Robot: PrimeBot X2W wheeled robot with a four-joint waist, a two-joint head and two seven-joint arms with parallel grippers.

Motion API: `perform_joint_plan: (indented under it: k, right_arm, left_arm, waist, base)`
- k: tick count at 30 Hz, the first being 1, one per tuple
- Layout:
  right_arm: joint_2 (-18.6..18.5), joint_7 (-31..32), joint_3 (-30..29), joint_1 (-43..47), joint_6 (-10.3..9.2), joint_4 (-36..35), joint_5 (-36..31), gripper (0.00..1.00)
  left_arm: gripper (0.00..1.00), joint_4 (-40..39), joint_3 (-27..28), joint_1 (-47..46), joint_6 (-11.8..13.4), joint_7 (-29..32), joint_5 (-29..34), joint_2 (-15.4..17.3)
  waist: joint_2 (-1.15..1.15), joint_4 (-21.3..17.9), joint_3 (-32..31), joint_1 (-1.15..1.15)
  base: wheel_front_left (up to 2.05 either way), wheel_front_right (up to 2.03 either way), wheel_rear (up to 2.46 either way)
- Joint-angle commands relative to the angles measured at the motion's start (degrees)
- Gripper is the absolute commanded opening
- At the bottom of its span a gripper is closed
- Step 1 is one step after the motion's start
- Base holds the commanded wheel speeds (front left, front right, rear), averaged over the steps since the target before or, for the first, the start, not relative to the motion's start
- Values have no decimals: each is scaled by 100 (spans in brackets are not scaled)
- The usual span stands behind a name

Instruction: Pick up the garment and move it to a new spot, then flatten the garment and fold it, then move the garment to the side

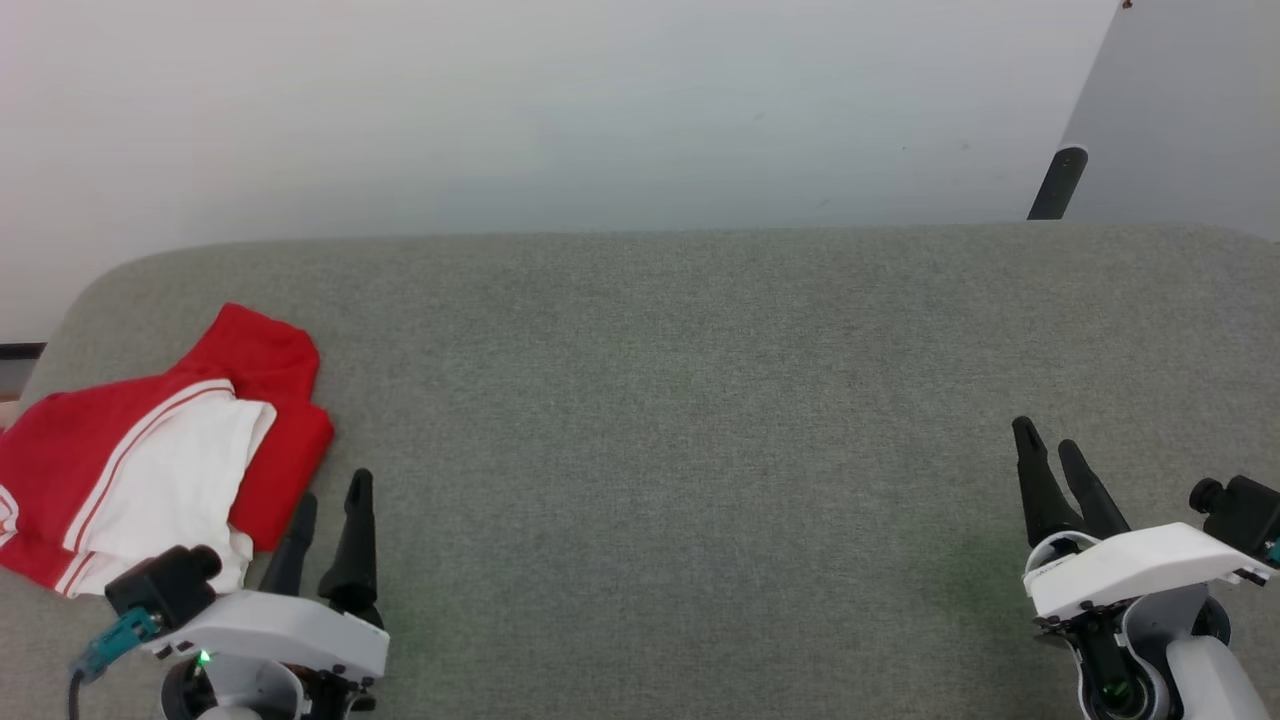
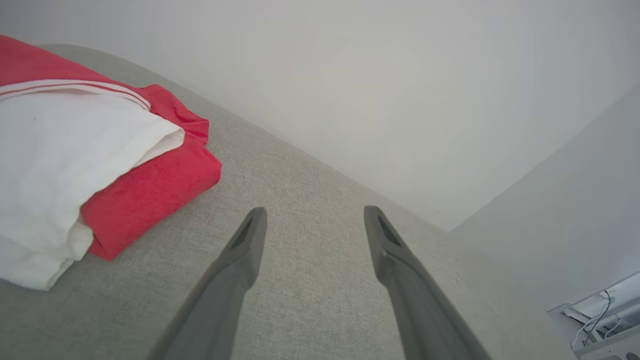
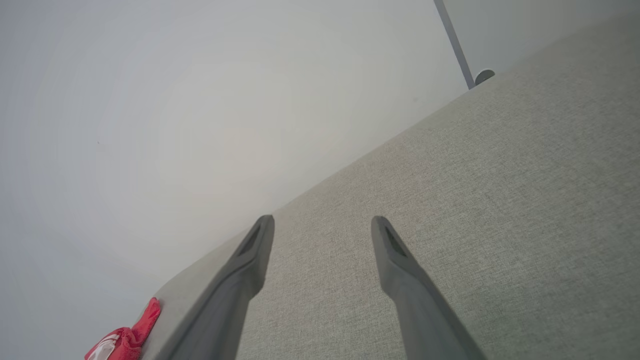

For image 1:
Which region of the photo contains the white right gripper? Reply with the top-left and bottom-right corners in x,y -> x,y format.
1012,416 -> 1277,720

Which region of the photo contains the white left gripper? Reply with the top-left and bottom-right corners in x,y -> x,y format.
150,468 -> 391,716

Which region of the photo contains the red white Bulls jersey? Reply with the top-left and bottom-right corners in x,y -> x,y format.
0,303 -> 336,599

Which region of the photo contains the black round pole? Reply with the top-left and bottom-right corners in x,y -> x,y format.
1027,146 -> 1089,221

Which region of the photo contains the grey-green fabric sofa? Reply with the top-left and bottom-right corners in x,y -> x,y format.
0,222 -> 1280,720

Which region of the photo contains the grey flat panel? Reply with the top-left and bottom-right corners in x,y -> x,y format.
1058,0 -> 1280,243

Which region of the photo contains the teal left camera connector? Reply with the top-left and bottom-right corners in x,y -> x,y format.
78,608 -> 161,683

